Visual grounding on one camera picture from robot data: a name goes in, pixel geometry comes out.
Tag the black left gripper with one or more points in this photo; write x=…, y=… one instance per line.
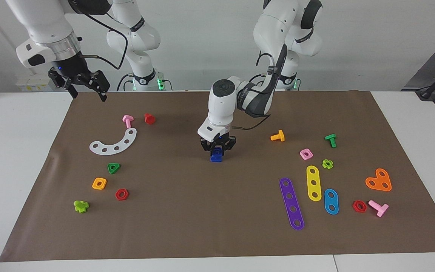
x=219, y=141

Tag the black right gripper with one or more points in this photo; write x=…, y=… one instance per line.
x=76, y=73

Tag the blue square nut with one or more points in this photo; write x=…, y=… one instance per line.
x=214, y=152

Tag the blue triangle-head screw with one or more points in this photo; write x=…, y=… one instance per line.
x=215, y=159

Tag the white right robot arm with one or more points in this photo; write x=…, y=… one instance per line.
x=47, y=26

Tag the pink plastic screw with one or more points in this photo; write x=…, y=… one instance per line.
x=127, y=120
x=380, y=208

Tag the orange plastic screw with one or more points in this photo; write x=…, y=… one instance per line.
x=279, y=136

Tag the red plastic screw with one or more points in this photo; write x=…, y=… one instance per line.
x=149, y=119

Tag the green triangle nut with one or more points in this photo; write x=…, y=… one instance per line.
x=117, y=165

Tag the orange square nut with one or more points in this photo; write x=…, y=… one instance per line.
x=95, y=185

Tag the pink square nut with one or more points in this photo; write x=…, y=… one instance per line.
x=310, y=155

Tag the red hexagonal nut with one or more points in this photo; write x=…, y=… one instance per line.
x=118, y=195
x=355, y=206

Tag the lime green flower nut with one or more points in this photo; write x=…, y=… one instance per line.
x=324, y=164

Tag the lime green cross-head screw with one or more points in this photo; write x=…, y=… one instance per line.
x=80, y=206

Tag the green plastic screw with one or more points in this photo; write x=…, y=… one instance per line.
x=331, y=139

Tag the brown paper table mat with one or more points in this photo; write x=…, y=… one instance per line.
x=217, y=211

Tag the white curved perforated strip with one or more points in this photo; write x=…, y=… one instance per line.
x=121, y=145

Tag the white box with labels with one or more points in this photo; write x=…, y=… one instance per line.
x=25, y=85

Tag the purple four-hole strip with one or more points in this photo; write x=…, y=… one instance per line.
x=291, y=202

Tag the yellow three-hole strip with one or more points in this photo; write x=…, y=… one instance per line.
x=313, y=176

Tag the blue two-hole strip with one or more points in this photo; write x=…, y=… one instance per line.
x=331, y=201

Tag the orange heart-shaped plate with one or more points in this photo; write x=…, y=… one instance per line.
x=379, y=181

